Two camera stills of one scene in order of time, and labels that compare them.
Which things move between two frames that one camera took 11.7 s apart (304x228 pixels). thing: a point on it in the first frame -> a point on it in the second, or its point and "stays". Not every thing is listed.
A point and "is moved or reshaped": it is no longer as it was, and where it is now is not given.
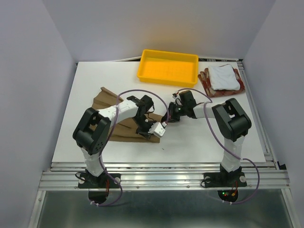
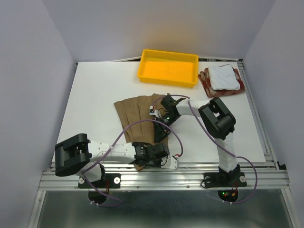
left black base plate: x=88 y=181 stays
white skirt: x=223 y=78 stays
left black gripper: x=145 y=133 -> x=158 y=164
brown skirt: x=125 y=129 is moved or reshaped
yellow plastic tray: x=168 y=68 stays
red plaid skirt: x=204 y=78 stays
